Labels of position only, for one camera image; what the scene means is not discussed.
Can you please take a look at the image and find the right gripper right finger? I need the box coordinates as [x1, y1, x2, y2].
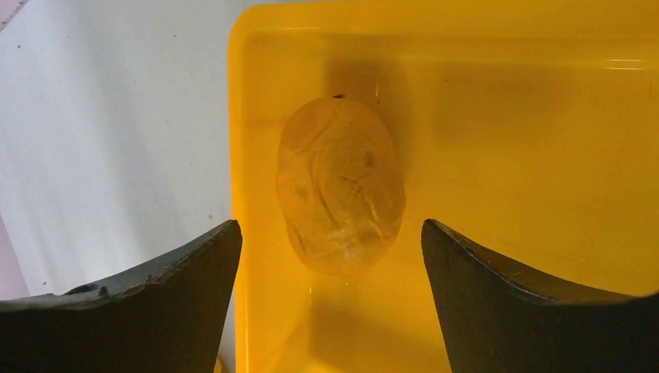
[421, 219, 658, 372]

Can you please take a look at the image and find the yellow plastic tray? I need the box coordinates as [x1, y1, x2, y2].
[228, 1, 658, 372]

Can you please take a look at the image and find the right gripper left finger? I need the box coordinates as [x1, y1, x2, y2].
[1, 220, 242, 372]

